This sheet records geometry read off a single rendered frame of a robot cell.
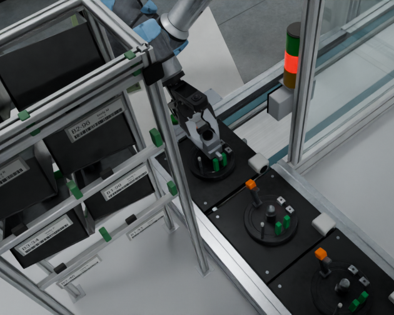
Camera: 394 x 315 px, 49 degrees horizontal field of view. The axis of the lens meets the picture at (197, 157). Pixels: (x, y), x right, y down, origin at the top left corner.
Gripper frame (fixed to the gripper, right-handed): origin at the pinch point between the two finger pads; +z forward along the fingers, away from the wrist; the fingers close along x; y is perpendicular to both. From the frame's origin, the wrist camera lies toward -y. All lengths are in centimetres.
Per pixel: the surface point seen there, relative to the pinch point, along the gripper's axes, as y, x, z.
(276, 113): -16.7, -13.0, -0.5
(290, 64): -25.8, -16.6, -11.0
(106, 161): -7.4, 27.5, -11.7
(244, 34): 168, -119, -6
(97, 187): -41, 34, -15
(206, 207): -0.3, 10.7, 15.4
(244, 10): 183, -136, -19
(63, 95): -54, 32, -29
